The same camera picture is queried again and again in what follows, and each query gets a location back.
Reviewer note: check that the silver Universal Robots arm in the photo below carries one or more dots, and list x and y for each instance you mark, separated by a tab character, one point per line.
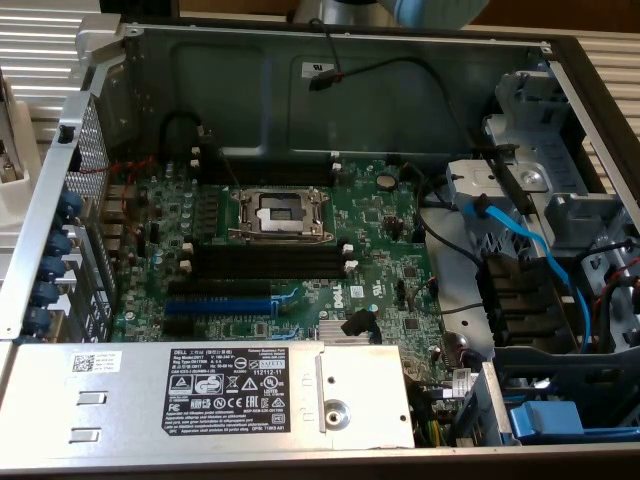
435	12

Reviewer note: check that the black RAM slot white latches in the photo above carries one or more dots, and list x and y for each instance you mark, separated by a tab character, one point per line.
265	154
265	171
270	256
270	274

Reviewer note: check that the silver CPU socket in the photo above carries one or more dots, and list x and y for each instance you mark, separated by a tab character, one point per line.
280	210

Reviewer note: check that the green Dell motherboard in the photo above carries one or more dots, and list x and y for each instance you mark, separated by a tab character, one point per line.
380	235

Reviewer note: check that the copper-toned locking lever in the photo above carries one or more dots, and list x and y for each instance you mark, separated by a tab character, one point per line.
247	235

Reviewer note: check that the round coin battery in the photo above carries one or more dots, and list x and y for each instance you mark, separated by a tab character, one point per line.
385	181

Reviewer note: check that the silver chipset heatsink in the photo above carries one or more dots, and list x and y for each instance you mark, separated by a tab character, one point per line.
332	334

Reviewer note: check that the long black expansion slot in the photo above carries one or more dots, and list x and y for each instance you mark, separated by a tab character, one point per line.
220	288

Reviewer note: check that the thin steel locking lever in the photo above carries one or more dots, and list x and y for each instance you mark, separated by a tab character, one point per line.
226	161

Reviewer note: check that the open silver PC case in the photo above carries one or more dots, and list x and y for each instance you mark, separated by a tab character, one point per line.
375	115

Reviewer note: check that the short black expansion slot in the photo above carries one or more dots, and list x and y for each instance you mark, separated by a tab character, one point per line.
178	327

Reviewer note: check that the white case sticker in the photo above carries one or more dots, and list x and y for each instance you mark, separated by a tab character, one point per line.
317	69

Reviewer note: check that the black regulatory label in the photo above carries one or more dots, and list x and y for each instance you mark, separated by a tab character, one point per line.
225	390

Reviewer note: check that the black plastic bar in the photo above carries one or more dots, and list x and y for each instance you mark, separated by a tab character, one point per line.
510	175

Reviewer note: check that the silver rear port block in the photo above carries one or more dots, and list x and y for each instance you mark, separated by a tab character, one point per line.
112	243
114	192
113	215

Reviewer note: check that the silver disk bay cage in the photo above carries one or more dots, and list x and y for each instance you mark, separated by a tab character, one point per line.
540	135

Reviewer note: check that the blue slot cover clip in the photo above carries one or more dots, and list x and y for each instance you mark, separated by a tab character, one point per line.
62	241
69	206
52	267
45	293
37	318

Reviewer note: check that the white barcode sticker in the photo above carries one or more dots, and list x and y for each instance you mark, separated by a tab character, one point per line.
95	362

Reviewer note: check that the silver power supply unit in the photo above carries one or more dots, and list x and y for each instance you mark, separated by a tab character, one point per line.
125	415

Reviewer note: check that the blue plastic latch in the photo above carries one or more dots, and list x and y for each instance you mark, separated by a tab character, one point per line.
545	420

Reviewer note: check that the white parts rack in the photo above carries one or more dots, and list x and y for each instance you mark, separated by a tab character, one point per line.
25	200

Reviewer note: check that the small silver drive bracket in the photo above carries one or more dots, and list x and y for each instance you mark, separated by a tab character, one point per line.
475	180

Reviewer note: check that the black plastic bracket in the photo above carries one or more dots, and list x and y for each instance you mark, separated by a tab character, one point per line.
520	300

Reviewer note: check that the silver metal bracket part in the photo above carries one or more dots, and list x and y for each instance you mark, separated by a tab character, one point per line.
7	167

